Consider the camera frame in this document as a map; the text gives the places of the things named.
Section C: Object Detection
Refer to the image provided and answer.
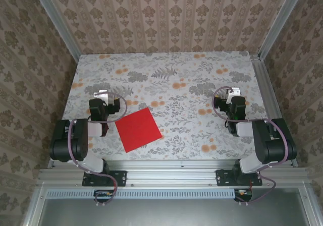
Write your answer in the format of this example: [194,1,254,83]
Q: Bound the red square cloth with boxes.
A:
[115,106,163,154]

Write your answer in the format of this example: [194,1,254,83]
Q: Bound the grey sheet metal panel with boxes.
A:
[37,188,312,226]

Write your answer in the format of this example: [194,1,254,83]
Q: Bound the floral patterned table cover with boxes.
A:
[50,51,281,162]

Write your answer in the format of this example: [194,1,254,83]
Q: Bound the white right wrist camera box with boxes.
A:
[226,86,240,104]

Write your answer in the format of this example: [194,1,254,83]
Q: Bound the aluminium table edge rail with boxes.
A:
[249,55,299,168]

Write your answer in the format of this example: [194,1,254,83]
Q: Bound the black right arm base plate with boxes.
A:
[216,169,263,187]

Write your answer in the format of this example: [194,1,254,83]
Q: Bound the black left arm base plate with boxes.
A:
[82,169,127,187]

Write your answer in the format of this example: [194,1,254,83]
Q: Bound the black cable junction box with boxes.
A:
[233,188,253,203]
[93,189,115,203]

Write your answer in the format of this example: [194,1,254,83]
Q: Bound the long aluminium base rail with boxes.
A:
[37,159,309,188]

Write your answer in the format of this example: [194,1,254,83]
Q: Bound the aluminium frame post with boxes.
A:
[29,0,81,63]
[257,0,309,61]

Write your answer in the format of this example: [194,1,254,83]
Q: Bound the grey slotted cable duct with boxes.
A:
[46,188,235,199]

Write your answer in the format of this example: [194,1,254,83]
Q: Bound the aluminium frame bar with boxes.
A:
[299,183,323,226]
[22,182,48,226]

